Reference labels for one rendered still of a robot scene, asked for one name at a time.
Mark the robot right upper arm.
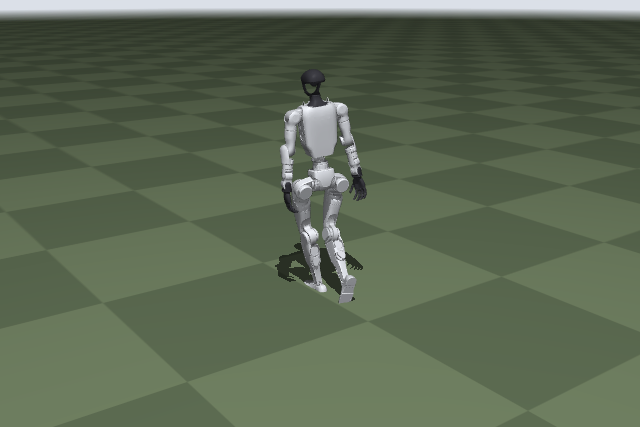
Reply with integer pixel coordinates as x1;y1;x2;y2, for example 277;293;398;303
333;102;353;146

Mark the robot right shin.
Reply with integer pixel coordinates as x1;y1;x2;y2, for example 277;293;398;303
325;227;348;286

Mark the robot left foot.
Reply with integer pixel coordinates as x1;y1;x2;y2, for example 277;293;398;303
304;280;327;292

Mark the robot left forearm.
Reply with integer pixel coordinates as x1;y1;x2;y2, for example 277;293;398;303
280;145;294;189

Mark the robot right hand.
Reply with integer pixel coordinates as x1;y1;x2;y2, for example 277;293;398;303
349;167;367;201

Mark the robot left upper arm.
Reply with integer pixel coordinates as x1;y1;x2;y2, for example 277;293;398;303
282;108;302;157

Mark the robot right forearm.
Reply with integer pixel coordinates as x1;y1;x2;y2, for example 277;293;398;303
345;134;362;175

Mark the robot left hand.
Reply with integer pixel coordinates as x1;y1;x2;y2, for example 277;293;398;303
282;182;299;213

